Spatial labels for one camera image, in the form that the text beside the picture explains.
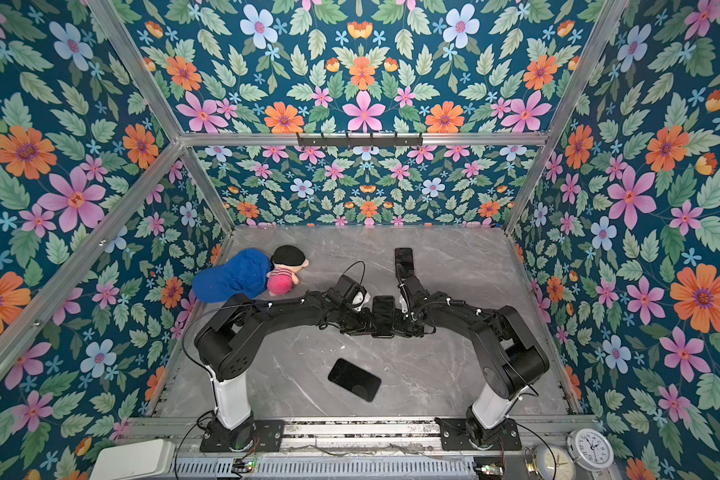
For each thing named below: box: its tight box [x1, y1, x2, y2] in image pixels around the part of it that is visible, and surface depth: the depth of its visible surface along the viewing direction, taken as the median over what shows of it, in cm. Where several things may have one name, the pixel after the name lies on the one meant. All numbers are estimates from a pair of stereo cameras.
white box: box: [90, 439, 175, 480], surface depth 68 cm
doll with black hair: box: [266, 244, 310, 296], surface depth 103 cm
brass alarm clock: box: [524, 445, 576, 480], surface depth 67 cm
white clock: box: [566, 428, 615, 471], surface depth 70 cm
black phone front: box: [328, 358, 382, 403], surface depth 84 cm
